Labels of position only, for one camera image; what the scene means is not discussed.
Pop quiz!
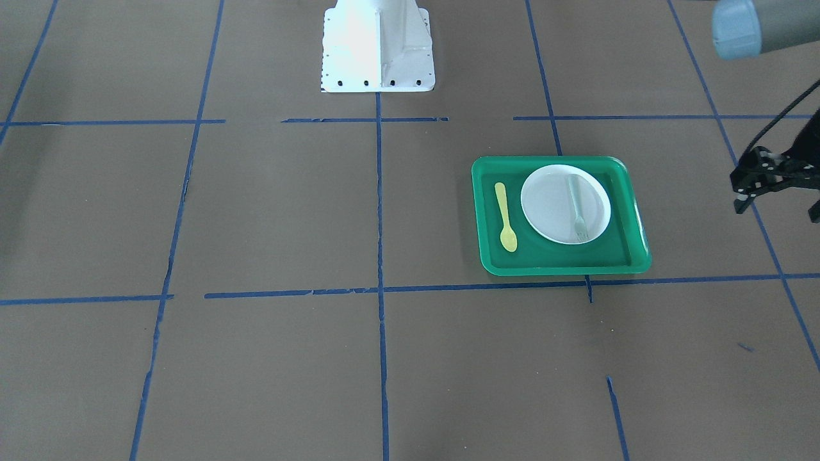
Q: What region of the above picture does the yellow plastic spoon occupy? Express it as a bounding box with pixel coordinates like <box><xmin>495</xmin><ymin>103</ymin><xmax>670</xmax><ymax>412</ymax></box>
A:
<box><xmin>494</xmin><ymin>182</ymin><xmax>518</xmax><ymax>253</ymax></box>

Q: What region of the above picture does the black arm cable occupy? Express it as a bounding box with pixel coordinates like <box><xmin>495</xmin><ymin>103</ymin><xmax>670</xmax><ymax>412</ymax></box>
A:
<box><xmin>741</xmin><ymin>79</ymin><xmax>820</xmax><ymax>168</ymax></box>

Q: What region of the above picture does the pale green plastic fork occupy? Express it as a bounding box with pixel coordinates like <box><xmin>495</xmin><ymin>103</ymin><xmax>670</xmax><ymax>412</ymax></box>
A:
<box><xmin>566</xmin><ymin>174</ymin><xmax>589</xmax><ymax>244</ymax></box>

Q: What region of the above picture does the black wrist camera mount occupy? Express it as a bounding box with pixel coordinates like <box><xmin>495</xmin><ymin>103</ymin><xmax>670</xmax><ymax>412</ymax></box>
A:
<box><xmin>730</xmin><ymin>146</ymin><xmax>787</xmax><ymax>214</ymax></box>

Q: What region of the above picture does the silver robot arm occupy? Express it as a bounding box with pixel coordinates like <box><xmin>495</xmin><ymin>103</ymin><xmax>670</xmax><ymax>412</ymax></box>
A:
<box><xmin>711</xmin><ymin>1</ymin><xmax>819</xmax><ymax>214</ymax></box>

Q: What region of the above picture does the green plastic tray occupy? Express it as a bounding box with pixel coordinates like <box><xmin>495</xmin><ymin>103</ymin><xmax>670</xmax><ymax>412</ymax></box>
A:
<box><xmin>471</xmin><ymin>156</ymin><xmax>652</xmax><ymax>277</ymax></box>

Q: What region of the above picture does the white round plate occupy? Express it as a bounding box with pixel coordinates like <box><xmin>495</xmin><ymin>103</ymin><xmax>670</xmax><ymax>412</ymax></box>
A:
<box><xmin>520</xmin><ymin>164</ymin><xmax>612</xmax><ymax>245</ymax></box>

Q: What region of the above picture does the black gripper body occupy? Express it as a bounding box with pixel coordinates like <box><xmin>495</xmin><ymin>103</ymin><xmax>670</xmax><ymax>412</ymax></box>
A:
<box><xmin>779</xmin><ymin>119</ymin><xmax>819</xmax><ymax>190</ymax></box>

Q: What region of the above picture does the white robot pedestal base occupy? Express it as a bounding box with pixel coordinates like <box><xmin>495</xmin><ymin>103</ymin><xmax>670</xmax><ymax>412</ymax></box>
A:
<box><xmin>320</xmin><ymin>1</ymin><xmax>436</xmax><ymax>93</ymax></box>

